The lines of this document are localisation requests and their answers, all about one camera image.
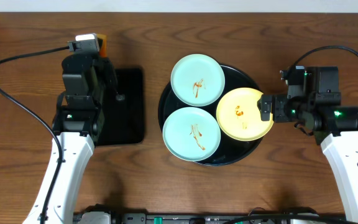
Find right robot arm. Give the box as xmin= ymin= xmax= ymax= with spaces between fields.
xmin=257 ymin=66 xmax=358 ymax=223

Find yellow plate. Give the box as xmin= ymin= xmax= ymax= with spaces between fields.
xmin=216 ymin=88 xmax=273 ymax=141

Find orange green scrub sponge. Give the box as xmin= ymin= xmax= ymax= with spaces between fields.
xmin=97 ymin=34 xmax=107 ymax=57

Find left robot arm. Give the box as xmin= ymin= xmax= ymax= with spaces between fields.
xmin=25 ymin=53 xmax=117 ymax=223

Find black rectangular tray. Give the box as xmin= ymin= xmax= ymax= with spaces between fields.
xmin=96 ymin=67 xmax=145 ymax=146

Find light blue plate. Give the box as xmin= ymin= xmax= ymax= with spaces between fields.
xmin=170 ymin=54 xmax=225 ymax=106
xmin=162 ymin=107 xmax=221 ymax=162

